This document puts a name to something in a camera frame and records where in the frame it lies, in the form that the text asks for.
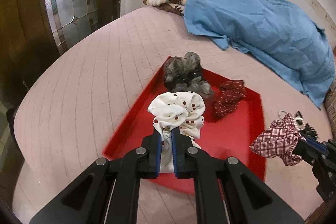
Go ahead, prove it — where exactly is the striped cushion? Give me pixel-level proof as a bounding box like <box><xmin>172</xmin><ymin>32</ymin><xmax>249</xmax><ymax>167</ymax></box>
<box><xmin>323</xmin><ymin>82</ymin><xmax>336</xmax><ymax>140</ymax></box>

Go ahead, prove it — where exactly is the black claw hair clip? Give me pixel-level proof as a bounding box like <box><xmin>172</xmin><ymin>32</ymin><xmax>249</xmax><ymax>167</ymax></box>
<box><xmin>299</xmin><ymin>112</ymin><xmax>320</xmax><ymax>139</ymax></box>

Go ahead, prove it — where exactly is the white pearl bracelet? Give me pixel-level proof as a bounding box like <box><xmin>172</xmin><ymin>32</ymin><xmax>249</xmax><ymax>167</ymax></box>
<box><xmin>278</xmin><ymin>109</ymin><xmax>307</xmax><ymax>128</ymax></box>

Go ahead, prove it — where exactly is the blue cloth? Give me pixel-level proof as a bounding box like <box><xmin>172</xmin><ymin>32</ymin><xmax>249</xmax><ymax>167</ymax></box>
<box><xmin>183</xmin><ymin>0</ymin><xmax>336</xmax><ymax>109</ymax></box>

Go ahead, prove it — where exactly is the pink checked bed sheet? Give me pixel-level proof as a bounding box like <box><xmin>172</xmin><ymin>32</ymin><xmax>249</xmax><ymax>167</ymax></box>
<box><xmin>12</xmin><ymin>6</ymin><xmax>336</xmax><ymax>224</ymax></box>

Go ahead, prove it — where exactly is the red plaid scrunchie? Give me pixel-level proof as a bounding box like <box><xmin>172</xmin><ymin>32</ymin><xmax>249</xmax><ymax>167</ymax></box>
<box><xmin>249</xmin><ymin>113</ymin><xmax>302</xmax><ymax>167</ymax></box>

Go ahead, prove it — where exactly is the dark red dotted scrunchie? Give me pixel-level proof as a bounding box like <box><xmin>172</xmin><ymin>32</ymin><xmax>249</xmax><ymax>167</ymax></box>
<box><xmin>211</xmin><ymin>80</ymin><xmax>247</xmax><ymax>121</ymax></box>

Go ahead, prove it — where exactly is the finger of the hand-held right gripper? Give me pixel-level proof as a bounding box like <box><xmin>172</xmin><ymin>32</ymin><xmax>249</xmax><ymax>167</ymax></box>
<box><xmin>293</xmin><ymin>133</ymin><xmax>329</xmax><ymax>162</ymax></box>

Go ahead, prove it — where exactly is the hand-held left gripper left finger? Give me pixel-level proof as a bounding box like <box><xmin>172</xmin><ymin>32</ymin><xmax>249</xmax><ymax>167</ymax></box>
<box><xmin>29</xmin><ymin>131</ymin><xmax>162</xmax><ymax>224</ymax></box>

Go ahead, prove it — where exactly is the red tray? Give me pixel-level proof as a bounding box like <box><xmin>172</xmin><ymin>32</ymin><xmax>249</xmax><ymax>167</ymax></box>
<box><xmin>102</xmin><ymin>67</ymin><xmax>267</xmax><ymax>195</ymax></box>

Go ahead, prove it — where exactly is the grey sheer scrunchie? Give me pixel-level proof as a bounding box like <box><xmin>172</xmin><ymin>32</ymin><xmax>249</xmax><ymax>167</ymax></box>
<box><xmin>163</xmin><ymin>51</ymin><xmax>214</xmax><ymax>96</ymax></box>

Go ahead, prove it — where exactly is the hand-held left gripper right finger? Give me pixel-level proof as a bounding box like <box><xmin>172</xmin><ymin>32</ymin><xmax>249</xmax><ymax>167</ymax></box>
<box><xmin>172</xmin><ymin>129</ymin><xmax>305</xmax><ymax>224</ymax></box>

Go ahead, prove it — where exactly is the white spotted scrunchie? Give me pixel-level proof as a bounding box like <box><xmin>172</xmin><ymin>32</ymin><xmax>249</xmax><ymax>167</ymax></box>
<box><xmin>147</xmin><ymin>91</ymin><xmax>206</xmax><ymax>174</ymax></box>

